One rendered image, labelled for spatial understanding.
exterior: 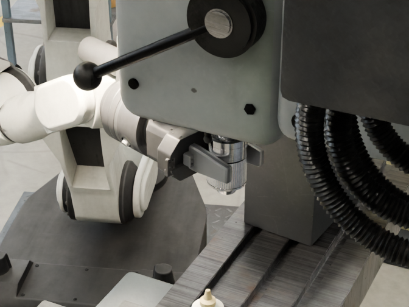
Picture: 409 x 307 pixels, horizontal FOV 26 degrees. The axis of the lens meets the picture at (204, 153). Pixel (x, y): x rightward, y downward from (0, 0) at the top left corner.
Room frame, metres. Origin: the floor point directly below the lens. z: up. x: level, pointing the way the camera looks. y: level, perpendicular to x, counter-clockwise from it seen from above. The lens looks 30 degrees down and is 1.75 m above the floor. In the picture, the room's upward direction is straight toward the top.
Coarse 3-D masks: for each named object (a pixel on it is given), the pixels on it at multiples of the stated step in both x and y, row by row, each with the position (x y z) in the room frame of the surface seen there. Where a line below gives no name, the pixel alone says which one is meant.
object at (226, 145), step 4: (212, 136) 0.88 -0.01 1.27; (216, 136) 0.88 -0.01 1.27; (220, 136) 0.88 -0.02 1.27; (212, 140) 0.87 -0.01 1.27; (216, 140) 0.87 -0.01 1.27; (220, 140) 0.87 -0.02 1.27; (224, 140) 0.87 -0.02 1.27; (228, 140) 0.87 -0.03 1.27; (232, 140) 0.87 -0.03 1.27; (236, 140) 0.87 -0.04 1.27; (212, 144) 0.87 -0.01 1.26; (216, 144) 0.87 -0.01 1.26; (220, 144) 0.87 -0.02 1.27; (224, 144) 0.86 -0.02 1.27; (228, 144) 0.86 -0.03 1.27; (232, 144) 0.86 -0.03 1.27; (236, 144) 0.87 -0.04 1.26; (240, 144) 0.87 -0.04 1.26; (244, 144) 0.87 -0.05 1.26; (220, 148) 0.87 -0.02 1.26; (224, 148) 0.86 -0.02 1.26; (228, 148) 0.86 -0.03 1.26; (232, 148) 0.86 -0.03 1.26; (236, 148) 0.87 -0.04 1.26
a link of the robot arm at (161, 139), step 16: (128, 112) 0.95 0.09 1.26; (128, 128) 0.94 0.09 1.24; (144, 128) 0.94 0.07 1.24; (160, 128) 0.91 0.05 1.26; (176, 128) 0.91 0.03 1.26; (128, 144) 0.95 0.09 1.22; (144, 144) 0.94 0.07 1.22; (160, 144) 0.89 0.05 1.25; (176, 144) 0.88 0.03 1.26; (160, 160) 0.88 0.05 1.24; (176, 160) 0.88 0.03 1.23; (176, 176) 0.87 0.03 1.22
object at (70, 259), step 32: (160, 192) 1.87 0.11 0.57; (192, 192) 1.87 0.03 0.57; (32, 224) 1.73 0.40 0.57; (64, 224) 1.73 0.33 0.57; (96, 224) 1.73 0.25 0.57; (128, 224) 1.73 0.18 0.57; (160, 224) 1.73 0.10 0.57; (192, 224) 1.73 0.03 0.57; (0, 256) 1.49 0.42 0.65; (32, 256) 1.60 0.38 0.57; (64, 256) 1.60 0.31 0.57; (96, 256) 1.60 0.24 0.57; (128, 256) 1.60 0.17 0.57; (160, 256) 1.60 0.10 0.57; (192, 256) 1.60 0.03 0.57; (0, 288) 1.45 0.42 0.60; (32, 288) 1.46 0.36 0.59; (64, 288) 1.46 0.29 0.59; (96, 288) 1.46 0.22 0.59
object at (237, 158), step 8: (208, 144) 0.88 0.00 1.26; (216, 152) 0.87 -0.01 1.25; (224, 152) 0.86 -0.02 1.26; (232, 152) 0.86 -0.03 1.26; (240, 152) 0.87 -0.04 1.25; (224, 160) 0.86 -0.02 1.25; (232, 160) 0.86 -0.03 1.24; (240, 160) 0.87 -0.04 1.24; (232, 168) 0.87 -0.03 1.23; (240, 168) 0.87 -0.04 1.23; (232, 176) 0.87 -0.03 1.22; (240, 176) 0.87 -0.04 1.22; (208, 184) 0.88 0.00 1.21; (216, 184) 0.87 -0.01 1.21; (224, 184) 0.86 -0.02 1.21; (232, 184) 0.87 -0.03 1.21; (240, 184) 0.87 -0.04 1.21
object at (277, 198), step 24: (288, 144) 1.12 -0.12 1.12; (264, 168) 1.14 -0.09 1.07; (288, 168) 1.12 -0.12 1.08; (264, 192) 1.14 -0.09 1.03; (288, 192) 1.12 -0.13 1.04; (312, 192) 1.10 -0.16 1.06; (264, 216) 1.14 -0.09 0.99; (288, 216) 1.12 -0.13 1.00; (312, 216) 1.10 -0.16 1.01; (312, 240) 1.10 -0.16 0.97
